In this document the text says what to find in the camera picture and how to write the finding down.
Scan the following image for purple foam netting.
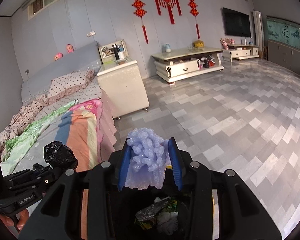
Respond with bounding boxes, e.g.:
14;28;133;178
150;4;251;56
125;127;170;190

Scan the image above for yellow rim trash bin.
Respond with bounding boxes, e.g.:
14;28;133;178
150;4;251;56
107;164;216;240

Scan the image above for black plastic bag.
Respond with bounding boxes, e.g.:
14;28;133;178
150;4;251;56
44;141;78;170

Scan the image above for left hand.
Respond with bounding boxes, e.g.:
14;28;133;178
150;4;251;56
0;208;30;231

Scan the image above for pink sheet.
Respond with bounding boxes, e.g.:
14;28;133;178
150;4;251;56
67;99;116;169

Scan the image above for green patterned quilt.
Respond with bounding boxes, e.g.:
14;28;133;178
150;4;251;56
0;99;78;176

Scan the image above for striped deer blanket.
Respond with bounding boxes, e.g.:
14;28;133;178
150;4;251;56
13;107;98;172

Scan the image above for colourful snack wrappers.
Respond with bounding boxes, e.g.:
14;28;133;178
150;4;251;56
135;197;179;235

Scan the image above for white bedside cabinet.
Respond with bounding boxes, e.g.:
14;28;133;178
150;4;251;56
97;40;149;119

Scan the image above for pink dotted quilt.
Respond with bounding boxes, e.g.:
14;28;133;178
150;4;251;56
0;94;48;153

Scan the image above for grey bed with headboard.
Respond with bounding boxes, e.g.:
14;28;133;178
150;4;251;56
0;41;118;178

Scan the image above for white tv stand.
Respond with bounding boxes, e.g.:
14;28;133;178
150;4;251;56
152;47;224;84
222;44;259;62

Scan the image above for dotted pink pillow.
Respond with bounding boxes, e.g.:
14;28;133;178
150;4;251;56
47;69;95;105

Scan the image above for black thermos bottle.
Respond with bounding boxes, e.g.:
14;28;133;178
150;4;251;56
113;44;120;60

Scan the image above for yellow toy box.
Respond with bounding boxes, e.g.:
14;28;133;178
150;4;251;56
193;40;204;48

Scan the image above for pink plush doll left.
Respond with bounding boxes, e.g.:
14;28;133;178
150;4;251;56
53;53;63;61

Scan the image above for pink plush doll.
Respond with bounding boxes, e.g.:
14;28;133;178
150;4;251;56
66;44;75;54
53;53;63;61

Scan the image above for pink plush doll right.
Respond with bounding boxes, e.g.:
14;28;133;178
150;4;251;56
66;44;75;54

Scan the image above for grey sideboard cabinet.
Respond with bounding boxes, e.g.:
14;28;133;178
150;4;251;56
268;40;300;76

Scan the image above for left red knot hanging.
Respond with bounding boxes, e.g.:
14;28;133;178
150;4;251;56
132;0;149;44

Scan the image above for red knot hanging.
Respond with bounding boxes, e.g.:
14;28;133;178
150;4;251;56
188;0;200;39
132;0;149;44

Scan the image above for right red knot hanging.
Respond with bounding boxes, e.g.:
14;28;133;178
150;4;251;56
188;0;200;39

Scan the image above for centre red fu hanging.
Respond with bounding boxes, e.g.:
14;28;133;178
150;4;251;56
154;0;182;24

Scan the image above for white floor air conditioner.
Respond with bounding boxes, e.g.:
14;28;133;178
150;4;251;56
253;11;264;54

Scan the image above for fish tank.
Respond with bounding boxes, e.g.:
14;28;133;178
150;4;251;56
266;16;300;50

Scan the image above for wall mounted television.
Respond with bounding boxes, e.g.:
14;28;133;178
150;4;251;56
222;8;251;37

